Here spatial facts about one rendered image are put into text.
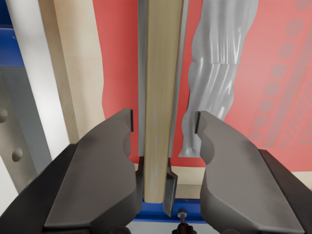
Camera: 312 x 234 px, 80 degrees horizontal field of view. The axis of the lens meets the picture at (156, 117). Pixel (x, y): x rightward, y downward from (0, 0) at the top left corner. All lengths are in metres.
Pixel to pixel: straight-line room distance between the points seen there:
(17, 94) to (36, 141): 0.41
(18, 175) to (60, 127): 0.10
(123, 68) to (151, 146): 0.13
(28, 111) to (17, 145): 1.34
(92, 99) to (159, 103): 0.16
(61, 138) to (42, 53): 0.13
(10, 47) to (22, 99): 1.28
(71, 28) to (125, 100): 0.12
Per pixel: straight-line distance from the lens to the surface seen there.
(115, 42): 0.29
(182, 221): 0.40
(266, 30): 0.32
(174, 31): 0.17
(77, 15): 0.30
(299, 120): 0.40
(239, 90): 0.32
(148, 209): 0.41
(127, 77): 0.29
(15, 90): 1.65
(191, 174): 0.41
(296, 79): 0.36
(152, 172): 0.25
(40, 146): 1.84
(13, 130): 0.34
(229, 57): 0.30
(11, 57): 0.40
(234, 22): 0.29
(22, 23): 0.29
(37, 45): 0.29
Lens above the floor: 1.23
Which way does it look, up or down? 61 degrees down
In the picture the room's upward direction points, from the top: 179 degrees counter-clockwise
